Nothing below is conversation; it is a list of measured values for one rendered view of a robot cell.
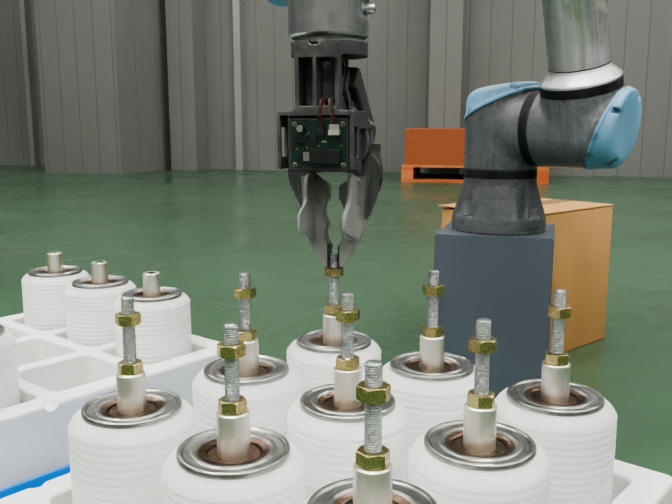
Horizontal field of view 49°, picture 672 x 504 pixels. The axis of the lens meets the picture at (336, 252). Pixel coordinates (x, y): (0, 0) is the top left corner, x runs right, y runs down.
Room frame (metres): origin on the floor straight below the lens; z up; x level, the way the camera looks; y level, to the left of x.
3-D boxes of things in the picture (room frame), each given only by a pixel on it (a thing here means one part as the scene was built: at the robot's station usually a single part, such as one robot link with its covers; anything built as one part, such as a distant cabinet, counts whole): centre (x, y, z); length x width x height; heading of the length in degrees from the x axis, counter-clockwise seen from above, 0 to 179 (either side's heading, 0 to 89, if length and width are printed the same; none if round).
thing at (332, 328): (0.72, 0.00, 0.26); 0.02 x 0.02 x 0.03
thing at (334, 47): (0.70, 0.01, 0.48); 0.09 x 0.08 x 0.12; 165
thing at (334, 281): (0.72, 0.00, 0.30); 0.01 x 0.01 x 0.08
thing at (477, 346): (0.47, -0.10, 0.32); 0.02 x 0.02 x 0.01; 39
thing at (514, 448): (0.47, -0.10, 0.25); 0.08 x 0.08 x 0.01
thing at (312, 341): (0.72, 0.00, 0.25); 0.08 x 0.08 x 0.01
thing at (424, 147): (6.48, -1.21, 0.22); 1.27 x 0.92 x 0.44; 73
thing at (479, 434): (0.47, -0.10, 0.26); 0.02 x 0.02 x 0.03
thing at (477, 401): (0.47, -0.10, 0.29); 0.02 x 0.02 x 0.01; 39
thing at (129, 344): (0.54, 0.16, 0.30); 0.01 x 0.01 x 0.08
